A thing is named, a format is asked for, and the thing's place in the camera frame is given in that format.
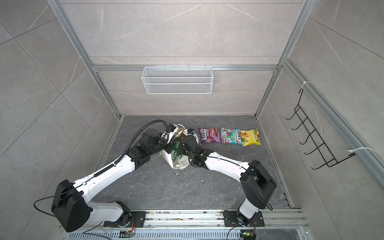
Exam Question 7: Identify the green yellow candy bag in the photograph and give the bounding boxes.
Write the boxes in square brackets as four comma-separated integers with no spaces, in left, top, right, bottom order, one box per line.
[171,140,181,162]

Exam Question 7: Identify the white floral paper bag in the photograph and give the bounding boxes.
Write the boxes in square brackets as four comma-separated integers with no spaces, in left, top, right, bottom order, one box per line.
[159,124,201,170]

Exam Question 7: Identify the purple snack pack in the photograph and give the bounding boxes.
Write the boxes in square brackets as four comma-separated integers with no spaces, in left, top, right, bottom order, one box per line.
[199,128,222,143]

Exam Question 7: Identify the teal red snack bag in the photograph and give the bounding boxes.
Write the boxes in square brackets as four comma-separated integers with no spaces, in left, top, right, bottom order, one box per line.
[220,128,242,145]

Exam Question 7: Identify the yellow green snack bag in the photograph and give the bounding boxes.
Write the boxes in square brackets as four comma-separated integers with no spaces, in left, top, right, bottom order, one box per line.
[240,129,261,147]

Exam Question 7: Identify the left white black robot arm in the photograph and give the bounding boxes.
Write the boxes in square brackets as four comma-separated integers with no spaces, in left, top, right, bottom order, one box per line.
[51,129,174,233]

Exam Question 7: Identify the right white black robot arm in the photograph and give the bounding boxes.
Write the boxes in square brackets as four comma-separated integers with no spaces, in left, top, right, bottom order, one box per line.
[181,136,277,226]

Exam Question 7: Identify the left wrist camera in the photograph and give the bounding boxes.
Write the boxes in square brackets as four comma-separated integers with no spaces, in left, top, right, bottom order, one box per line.
[162,124,179,144]

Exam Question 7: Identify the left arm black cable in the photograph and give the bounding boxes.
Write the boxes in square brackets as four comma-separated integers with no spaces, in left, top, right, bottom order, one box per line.
[113,119,169,164]

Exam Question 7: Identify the white wire mesh basket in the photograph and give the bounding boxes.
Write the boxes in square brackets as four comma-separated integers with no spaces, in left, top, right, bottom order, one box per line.
[141,67,214,95]

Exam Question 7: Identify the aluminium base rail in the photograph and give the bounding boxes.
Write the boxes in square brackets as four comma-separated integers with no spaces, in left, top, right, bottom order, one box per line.
[58,208,310,231]

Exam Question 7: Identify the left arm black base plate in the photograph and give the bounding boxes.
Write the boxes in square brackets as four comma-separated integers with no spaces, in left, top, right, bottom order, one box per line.
[103,211,147,228]

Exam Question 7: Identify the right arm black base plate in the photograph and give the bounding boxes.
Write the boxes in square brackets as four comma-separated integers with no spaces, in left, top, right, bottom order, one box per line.
[223,210,265,227]

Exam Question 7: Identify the black wire hook rack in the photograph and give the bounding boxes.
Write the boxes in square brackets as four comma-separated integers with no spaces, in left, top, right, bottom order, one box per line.
[286,89,356,170]

